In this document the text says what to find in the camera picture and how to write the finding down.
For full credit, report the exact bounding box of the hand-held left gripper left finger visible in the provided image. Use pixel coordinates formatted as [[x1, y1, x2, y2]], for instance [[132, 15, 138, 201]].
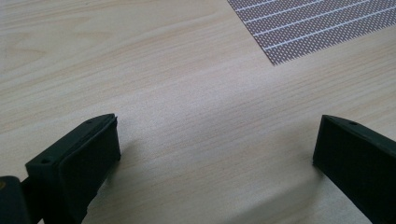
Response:
[[24, 113, 122, 224]]

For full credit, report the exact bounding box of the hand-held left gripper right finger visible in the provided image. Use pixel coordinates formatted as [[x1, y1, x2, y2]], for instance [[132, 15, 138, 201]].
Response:
[[312, 114, 396, 224]]

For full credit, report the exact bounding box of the striped woven placemat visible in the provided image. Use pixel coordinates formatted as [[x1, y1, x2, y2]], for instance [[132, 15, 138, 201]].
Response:
[[226, 0, 396, 66]]

